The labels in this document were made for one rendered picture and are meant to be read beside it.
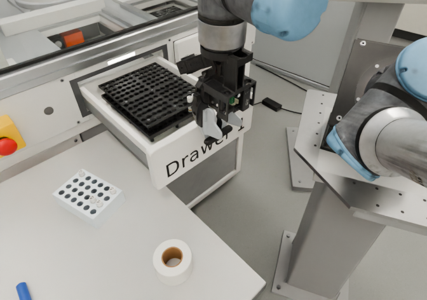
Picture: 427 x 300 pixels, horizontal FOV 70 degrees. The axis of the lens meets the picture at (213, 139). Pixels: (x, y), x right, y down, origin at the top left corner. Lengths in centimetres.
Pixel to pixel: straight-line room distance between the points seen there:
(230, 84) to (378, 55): 45
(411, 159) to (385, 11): 107
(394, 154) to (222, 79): 28
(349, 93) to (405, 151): 36
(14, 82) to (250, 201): 122
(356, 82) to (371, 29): 70
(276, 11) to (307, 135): 58
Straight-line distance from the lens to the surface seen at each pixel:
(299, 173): 177
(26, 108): 82
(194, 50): 98
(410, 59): 61
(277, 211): 162
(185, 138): 60
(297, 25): 36
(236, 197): 164
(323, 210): 97
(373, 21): 148
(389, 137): 51
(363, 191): 79
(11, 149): 77
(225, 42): 47
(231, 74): 49
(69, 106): 85
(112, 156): 82
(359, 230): 103
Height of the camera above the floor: 132
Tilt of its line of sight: 43 degrees down
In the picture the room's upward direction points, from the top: straight up
